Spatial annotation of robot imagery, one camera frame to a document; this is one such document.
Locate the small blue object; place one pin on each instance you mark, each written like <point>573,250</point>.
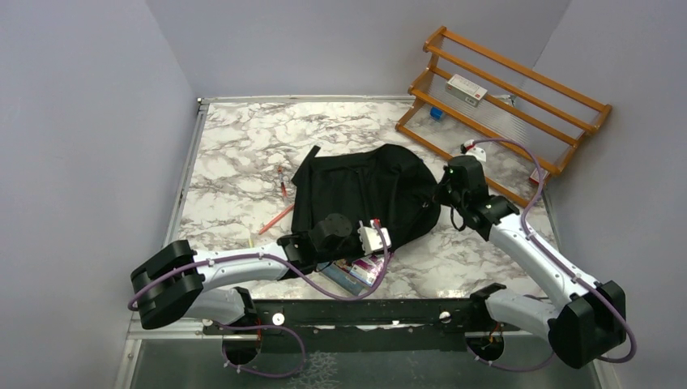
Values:
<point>436,113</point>

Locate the dark blue book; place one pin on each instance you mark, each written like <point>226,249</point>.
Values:
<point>342,278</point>

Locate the salmon pink pencil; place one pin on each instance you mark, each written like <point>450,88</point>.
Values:
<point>270,224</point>

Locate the black metal base rail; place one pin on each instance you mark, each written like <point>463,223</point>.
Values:
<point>361,326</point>

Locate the black student bag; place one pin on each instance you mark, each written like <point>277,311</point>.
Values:
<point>390,183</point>

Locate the small red white box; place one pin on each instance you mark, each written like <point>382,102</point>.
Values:
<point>539,175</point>

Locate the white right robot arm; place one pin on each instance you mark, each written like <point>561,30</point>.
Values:
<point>582,318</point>

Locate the orange wooden shelf rack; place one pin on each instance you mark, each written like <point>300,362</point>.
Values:
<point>526,117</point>

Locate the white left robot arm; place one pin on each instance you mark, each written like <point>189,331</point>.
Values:
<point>180,282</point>

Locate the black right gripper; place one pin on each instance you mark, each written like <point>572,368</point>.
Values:
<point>440,195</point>

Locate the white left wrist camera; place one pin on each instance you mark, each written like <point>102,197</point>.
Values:
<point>374,237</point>

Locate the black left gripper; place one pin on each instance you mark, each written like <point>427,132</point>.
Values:
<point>360,251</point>

